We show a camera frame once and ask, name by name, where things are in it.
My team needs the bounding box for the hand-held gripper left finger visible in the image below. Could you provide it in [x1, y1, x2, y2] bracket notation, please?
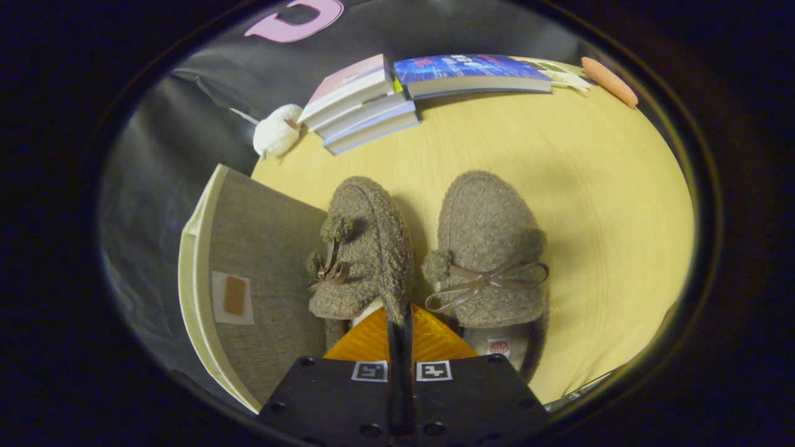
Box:
[257, 304, 403, 447]

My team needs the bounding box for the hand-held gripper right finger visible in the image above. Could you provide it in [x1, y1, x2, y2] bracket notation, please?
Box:
[402, 303, 551, 447]

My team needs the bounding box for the grey fabric storage box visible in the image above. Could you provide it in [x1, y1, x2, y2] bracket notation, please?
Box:
[178, 164, 330, 414]

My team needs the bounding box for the brown fuzzy slipper shoe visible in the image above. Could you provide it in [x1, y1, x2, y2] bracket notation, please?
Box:
[422, 171, 551, 383]
[306, 176, 415, 351]

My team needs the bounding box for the white plush toy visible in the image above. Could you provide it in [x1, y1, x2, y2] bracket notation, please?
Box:
[253, 104, 305, 159]

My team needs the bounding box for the pale blue cover book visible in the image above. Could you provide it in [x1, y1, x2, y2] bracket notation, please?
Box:
[323, 102, 422, 156]

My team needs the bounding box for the white cover book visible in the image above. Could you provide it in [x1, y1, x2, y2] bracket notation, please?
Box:
[314, 93, 408, 141]

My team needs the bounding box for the black backdrop cloth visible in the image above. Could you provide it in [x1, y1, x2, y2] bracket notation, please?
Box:
[99, 0, 622, 398]

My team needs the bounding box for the pink cover book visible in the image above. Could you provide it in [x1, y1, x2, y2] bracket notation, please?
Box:
[298, 53, 396, 129]

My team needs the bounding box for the dark blue cover book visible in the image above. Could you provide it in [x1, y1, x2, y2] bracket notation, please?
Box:
[393, 53, 553, 101]

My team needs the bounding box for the white printed leaflet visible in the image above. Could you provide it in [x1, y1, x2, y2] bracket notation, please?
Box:
[516, 57, 591, 94]

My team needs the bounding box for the orange carrot toy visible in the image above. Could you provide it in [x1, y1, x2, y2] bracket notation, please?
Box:
[581, 56, 639, 109]

